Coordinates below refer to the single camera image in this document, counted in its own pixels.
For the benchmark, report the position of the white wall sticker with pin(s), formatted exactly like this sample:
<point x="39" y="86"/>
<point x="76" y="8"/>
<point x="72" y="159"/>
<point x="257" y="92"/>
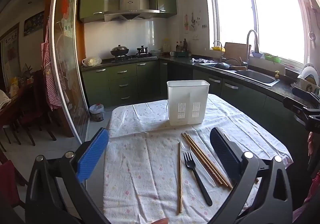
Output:
<point x="194" y="22"/>

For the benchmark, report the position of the small trash bin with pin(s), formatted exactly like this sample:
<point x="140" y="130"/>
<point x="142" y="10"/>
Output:
<point x="96" y="113"/>

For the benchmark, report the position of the dark wooden chairs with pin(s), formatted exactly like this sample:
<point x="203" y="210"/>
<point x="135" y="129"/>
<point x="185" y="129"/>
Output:
<point x="35" y="113"/>

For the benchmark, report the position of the clear plastic bag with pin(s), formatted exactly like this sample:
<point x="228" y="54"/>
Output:
<point x="92" y="62"/>

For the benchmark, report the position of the group of condiment bottles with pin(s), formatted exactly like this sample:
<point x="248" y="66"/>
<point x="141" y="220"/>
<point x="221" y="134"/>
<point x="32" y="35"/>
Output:
<point x="182" y="46"/>

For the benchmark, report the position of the wall calendar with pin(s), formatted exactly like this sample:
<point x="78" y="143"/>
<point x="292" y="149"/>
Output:
<point x="10" y="56"/>

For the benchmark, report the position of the wall poster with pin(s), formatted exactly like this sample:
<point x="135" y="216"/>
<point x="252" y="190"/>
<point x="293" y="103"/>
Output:
<point x="33" y="23"/>

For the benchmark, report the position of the pink floral clothing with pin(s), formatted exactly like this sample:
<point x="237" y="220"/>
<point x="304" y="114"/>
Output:
<point x="313" y="189"/>

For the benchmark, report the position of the dining table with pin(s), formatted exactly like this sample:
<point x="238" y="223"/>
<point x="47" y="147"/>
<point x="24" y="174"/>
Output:
<point x="10" y="107"/>

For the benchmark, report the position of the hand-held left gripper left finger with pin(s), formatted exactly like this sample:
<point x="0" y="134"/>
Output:
<point x="92" y="156"/>

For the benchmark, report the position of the sliding glass door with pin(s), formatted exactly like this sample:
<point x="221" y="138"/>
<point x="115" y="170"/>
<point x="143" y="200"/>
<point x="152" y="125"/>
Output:
<point x="67" y="63"/>

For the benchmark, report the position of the yellow sink basket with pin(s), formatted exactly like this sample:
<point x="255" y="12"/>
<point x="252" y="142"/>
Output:
<point x="218" y="48"/>

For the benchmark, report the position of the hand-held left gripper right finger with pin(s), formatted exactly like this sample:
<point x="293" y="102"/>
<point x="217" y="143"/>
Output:
<point x="222" y="148"/>

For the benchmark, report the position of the black box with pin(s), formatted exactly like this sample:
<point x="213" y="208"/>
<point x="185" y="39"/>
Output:
<point x="291" y="73"/>

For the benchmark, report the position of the white plastic utensil holder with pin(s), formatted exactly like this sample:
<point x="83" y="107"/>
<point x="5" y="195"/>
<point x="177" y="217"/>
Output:
<point x="187" y="98"/>

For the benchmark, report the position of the steel range hood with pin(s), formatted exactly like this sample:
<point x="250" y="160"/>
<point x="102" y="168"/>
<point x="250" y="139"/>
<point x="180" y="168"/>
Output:
<point x="130" y="1"/>

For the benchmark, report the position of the yellow soap pump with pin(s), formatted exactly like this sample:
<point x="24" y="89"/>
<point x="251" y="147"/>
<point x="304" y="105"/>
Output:
<point x="277" y="75"/>

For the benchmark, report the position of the kitchen window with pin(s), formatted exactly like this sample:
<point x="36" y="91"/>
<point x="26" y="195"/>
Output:
<point x="270" y="13"/>

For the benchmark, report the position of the black wok with lid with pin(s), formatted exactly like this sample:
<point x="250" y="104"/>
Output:
<point x="120" y="50"/>

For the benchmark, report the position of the dark granite countertop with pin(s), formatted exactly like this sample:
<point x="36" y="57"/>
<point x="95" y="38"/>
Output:
<point x="180" y="60"/>

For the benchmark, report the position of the red chair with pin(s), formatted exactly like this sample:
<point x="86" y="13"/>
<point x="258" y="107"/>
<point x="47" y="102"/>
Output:
<point x="8" y="184"/>

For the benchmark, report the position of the green bowls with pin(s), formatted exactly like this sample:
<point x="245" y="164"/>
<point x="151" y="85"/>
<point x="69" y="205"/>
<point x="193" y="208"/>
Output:
<point x="272" y="58"/>

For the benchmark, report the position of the blue bowl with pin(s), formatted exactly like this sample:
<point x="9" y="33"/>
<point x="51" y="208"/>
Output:
<point x="256" y="55"/>

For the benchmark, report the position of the black plastic fork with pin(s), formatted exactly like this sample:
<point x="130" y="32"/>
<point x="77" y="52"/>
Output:
<point x="200" y="186"/>

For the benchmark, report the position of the white floral tablecloth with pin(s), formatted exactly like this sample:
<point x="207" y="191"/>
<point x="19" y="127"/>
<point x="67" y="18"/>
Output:
<point x="145" y="164"/>

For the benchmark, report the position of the glass jar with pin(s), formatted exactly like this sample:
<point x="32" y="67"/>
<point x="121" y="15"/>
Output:
<point x="166" y="47"/>

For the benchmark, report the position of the green base cabinets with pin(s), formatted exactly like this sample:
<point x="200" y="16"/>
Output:
<point x="122" y="73"/>

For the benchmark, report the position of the dish rack with plates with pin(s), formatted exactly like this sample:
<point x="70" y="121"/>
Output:
<point x="308" y="76"/>

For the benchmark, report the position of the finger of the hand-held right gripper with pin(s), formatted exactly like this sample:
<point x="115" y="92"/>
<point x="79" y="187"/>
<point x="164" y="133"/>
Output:
<point x="295" y="106"/>
<point x="303" y="92"/>

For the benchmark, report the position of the wall outlet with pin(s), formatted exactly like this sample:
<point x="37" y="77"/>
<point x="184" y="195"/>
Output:
<point x="195" y="37"/>

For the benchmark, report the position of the black frying pan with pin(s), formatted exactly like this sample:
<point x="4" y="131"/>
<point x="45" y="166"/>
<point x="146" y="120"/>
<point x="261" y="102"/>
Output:
<point x="222" y="65"/>

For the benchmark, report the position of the pink wall hanging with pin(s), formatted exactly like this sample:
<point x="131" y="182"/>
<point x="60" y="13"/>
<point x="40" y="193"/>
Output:
<point x="186" y="23"/>

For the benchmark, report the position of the tall steel faucet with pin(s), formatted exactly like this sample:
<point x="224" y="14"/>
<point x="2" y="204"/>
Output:
<point x="250" y="36"/>

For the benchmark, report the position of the small steel faucet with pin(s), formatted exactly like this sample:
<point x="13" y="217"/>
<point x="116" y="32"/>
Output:
<point x="220" y="51"/>

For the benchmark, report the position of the steel double sink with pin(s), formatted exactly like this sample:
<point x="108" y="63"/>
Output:
<point x="257" y="77"/>

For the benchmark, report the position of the grey dish rag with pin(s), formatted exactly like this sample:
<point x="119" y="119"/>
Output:
<point x="201" y="60"/>

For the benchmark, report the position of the red checked apron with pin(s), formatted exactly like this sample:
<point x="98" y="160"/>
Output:
<point x="50" y="76"/>

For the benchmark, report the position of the black gas stove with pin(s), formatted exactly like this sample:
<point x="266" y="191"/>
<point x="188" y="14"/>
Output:
<point x="135" y="56"/>

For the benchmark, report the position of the clear plastic spoon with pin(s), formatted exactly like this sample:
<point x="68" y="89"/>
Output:
<point x="185" y="146"/>

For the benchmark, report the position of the wooden cutting board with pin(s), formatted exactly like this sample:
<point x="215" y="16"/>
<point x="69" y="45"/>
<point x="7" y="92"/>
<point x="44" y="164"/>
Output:
<point x="235" y="51"/>

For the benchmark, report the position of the green bottle tray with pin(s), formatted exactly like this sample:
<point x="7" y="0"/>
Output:
<point x="182" y="54"/>

